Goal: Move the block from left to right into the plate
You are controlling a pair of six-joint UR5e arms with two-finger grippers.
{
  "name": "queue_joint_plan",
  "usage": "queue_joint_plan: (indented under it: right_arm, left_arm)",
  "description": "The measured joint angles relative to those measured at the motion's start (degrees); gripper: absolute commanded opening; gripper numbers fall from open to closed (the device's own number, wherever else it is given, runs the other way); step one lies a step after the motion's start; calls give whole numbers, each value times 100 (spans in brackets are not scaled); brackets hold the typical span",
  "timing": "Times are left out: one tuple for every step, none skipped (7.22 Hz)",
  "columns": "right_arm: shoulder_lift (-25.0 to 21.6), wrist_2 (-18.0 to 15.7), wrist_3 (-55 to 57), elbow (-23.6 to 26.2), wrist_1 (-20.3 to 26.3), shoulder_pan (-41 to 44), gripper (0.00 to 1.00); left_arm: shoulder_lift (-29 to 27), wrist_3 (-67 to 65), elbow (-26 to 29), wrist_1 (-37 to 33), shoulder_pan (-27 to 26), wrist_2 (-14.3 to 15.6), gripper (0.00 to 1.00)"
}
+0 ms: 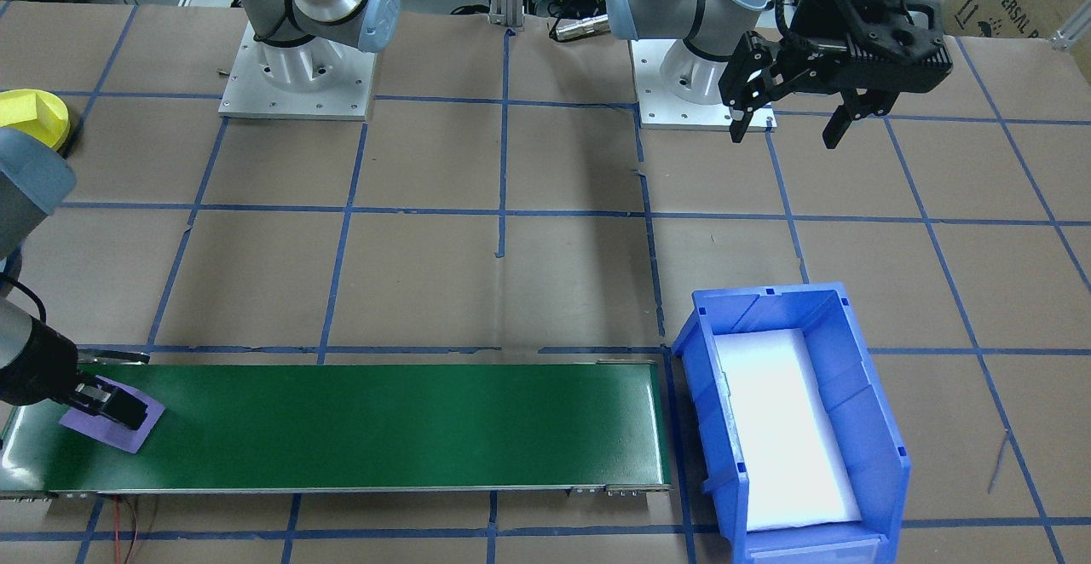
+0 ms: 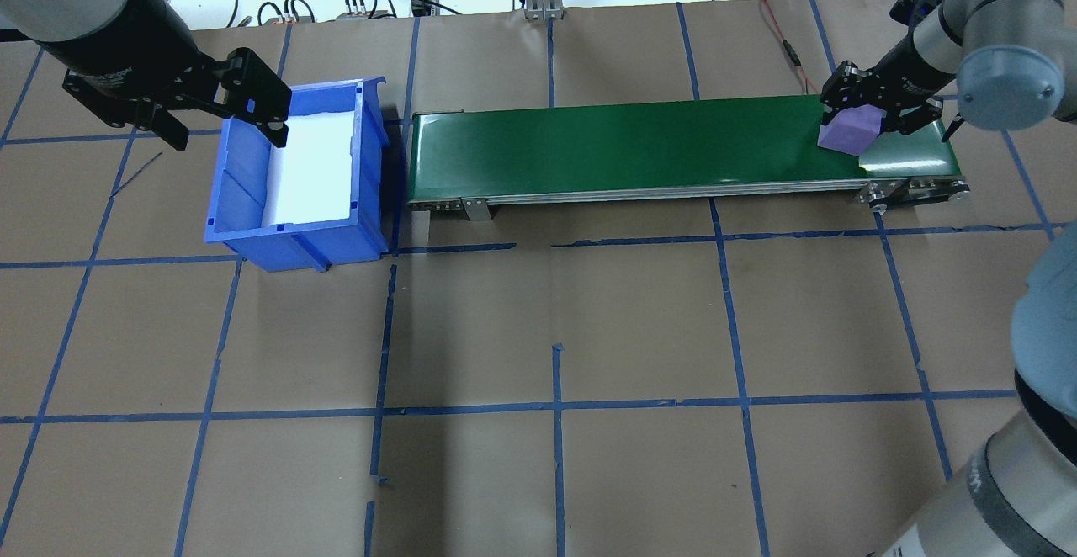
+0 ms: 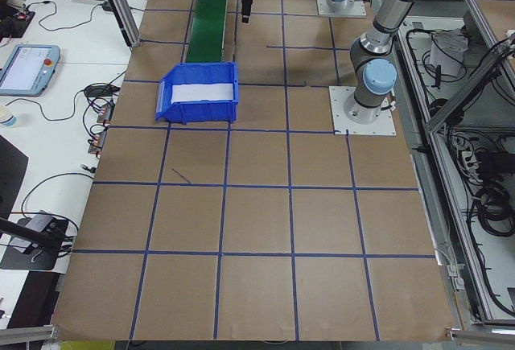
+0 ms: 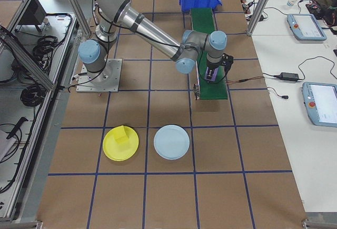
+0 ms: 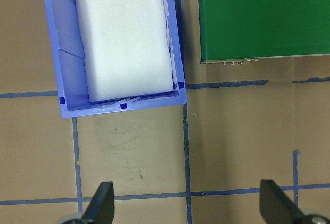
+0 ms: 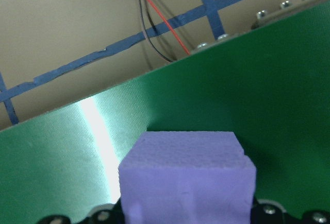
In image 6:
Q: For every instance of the purple foam block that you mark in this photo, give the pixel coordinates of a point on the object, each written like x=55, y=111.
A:
x=185, y=182

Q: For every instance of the green conveyor belt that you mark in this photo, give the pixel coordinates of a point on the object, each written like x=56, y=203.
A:
x=232, y=92

